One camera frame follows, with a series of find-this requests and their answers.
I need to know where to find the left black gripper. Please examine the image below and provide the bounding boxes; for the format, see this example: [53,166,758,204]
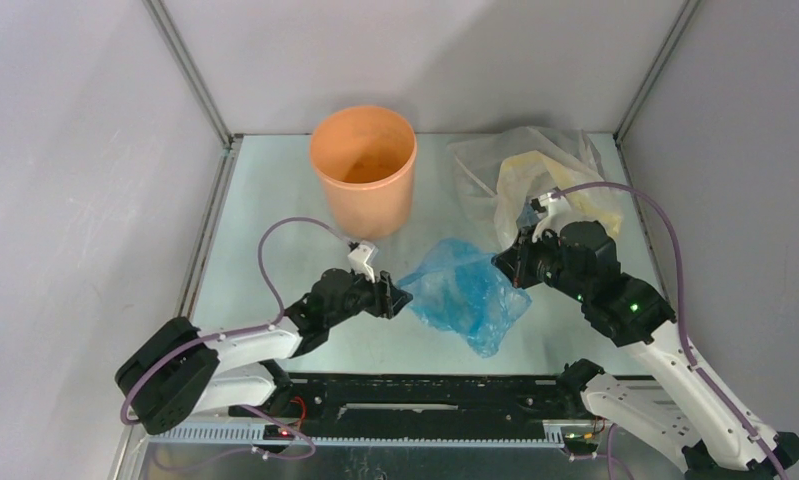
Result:
[325,264,411,328]

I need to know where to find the blue plastic trash bag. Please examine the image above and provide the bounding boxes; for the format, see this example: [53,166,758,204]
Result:
[396,238,532,358]

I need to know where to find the translucent yellowish plastic bag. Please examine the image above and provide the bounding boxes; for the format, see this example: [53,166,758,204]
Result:
[448,126,624,251]

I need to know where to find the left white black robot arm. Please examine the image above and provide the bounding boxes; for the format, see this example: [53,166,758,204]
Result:
[115,269,413,435]

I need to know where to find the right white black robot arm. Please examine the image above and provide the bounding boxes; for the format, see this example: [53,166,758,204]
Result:
[491,221,799,479]

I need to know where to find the orange plastic trash bin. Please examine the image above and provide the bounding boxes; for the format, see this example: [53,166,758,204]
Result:
[309,105,418,240]

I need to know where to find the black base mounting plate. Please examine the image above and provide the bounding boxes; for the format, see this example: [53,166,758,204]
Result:
[270,373,611,441]

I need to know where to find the small red-lit circuit board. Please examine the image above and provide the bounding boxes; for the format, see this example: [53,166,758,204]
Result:
[262,425,298,441]

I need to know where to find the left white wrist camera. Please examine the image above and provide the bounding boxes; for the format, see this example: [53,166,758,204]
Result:
[347,240,378,283]

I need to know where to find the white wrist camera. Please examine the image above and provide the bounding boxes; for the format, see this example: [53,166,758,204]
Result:
[530,190,576,243]
[347,240,378,283]

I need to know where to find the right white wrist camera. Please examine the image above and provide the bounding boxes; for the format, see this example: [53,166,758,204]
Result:
[530,190,576,243]

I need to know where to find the aluminium frame rail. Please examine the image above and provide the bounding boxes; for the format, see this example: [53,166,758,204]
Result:
[128,377,732,450]

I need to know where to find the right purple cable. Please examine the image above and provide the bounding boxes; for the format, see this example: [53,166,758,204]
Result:
[551,182,791,480]

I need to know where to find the right aluminium corner post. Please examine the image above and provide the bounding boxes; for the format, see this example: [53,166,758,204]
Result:
[614,0,703,146]

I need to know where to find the aluminium corner post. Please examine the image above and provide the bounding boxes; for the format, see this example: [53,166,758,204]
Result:
[142,0,234,148]
[614,0,703,146]

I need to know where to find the left aluminium corner post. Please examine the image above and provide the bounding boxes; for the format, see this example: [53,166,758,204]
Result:
[142,0,234,148]

